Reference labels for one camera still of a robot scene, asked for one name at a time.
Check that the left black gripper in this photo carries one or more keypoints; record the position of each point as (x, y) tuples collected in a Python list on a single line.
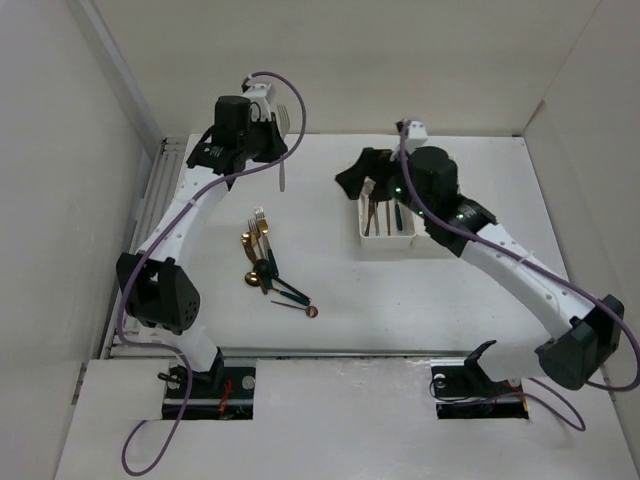
[(277, 145)]

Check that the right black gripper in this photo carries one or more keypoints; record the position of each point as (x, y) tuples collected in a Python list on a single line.
[(375, 163)]

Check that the gold spoon green handle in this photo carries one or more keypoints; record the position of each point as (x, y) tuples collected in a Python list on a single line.
[(293, 297), (398, 216)]

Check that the white ceramic spoon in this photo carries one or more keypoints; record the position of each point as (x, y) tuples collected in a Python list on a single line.
[(368, 188)]

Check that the brown wooden spoon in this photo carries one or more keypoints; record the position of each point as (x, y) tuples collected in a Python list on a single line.
[(370, 211)]

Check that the black round spoon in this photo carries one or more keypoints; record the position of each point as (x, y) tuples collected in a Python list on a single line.
[(269, 278)]

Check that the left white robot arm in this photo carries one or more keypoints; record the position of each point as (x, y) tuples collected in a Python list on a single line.
[(161, 296)]

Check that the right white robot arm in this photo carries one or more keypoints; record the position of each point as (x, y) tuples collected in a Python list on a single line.
[(582, 335)]

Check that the left white plastic bin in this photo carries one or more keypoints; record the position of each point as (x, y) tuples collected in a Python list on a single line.
[(377, 239)]

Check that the rose gold fork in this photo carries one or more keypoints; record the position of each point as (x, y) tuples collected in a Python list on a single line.
[(254, 240)]

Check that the small copper teaspoon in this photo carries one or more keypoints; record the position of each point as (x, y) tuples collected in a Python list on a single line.
[(310, 311)]

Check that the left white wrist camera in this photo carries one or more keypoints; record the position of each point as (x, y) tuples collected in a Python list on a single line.
[(260, 95)]

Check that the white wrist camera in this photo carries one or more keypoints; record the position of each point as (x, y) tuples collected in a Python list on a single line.
[(416, 135), (260, 95)]

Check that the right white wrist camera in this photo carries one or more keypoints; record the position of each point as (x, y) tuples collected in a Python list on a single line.
[(416, 135)]

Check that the aluminium rail left side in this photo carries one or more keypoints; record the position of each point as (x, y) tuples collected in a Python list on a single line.
[(155, 179)]

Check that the aluminium rail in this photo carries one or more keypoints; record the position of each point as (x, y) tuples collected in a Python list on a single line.
[(155, 179), (278, 353)]

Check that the aluminium rail front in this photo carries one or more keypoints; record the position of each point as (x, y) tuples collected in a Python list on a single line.
[(278, 353)]

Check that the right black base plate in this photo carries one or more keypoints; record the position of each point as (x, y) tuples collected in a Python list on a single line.
[(466, 393)]

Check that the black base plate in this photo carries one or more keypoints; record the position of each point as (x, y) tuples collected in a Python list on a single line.
[(466, 393), (224, 393)]

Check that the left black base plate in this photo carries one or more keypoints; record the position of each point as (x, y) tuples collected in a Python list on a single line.
[(224, 393)]

